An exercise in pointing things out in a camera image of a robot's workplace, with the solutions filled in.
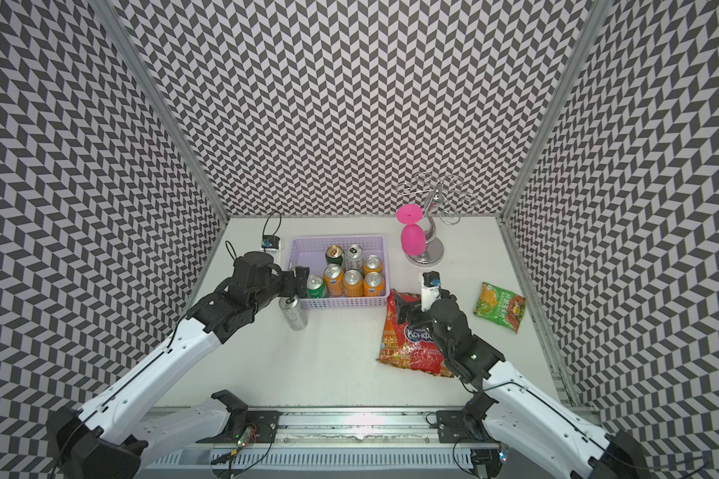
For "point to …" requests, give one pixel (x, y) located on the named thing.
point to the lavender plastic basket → (311, 252)
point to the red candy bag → (409, 346)
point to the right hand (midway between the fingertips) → (412, 296)
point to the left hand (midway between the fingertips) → (292, 272)
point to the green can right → (316, 286)
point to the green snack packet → (500, 305)
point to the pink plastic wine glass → (413, 238)
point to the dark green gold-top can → (334, 254)
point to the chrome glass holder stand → (443, 196)
